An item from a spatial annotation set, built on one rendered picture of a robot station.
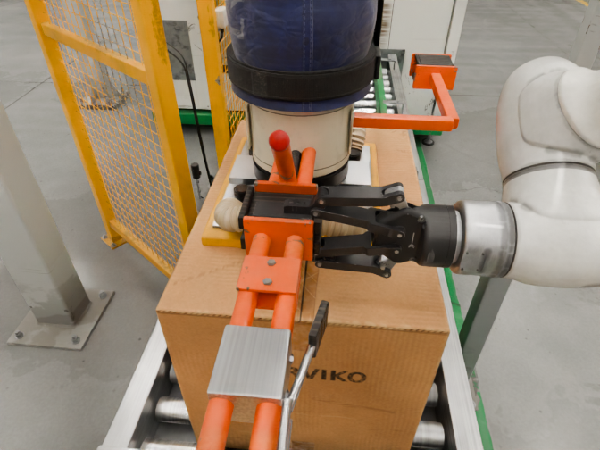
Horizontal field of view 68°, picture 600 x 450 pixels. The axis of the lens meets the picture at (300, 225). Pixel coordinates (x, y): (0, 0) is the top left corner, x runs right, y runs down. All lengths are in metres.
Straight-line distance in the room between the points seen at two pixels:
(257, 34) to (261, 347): 0.40
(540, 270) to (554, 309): 1.60
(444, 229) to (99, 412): 1.44
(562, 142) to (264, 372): 0.41
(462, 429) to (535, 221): 0.53
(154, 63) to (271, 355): 0.94
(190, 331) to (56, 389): 1.23
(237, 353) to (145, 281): 1.70
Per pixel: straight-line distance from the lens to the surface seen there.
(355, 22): 0.63
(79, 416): 1.77
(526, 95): 0.62
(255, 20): 0.62
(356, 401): 0.76
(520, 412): 1.77
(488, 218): 0.53
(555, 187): 0.57
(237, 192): 0.75
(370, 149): 0.94
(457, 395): 1.00
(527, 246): 0.54
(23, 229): 1.69
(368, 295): 0.64
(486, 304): 1.35
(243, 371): 0.39
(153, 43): 1.21
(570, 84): 0.59
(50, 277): 1.82
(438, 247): 0.52
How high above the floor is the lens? 1.42
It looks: 39 degrees down
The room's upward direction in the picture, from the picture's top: straight up
